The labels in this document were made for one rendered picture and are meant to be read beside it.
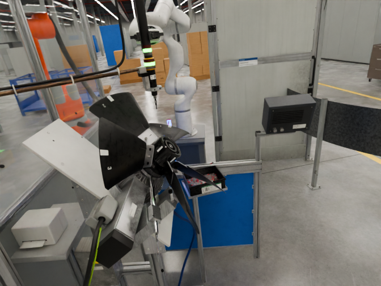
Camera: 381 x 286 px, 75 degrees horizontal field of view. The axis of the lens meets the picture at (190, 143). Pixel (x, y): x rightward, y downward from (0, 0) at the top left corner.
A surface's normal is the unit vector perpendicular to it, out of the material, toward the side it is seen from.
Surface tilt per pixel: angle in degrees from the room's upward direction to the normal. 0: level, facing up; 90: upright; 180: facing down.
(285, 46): 89
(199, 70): 90
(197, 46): 90
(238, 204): 90
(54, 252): 0
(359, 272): 0
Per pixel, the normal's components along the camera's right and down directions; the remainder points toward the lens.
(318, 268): -0.10, -0.91
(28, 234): 0.00, 0.41
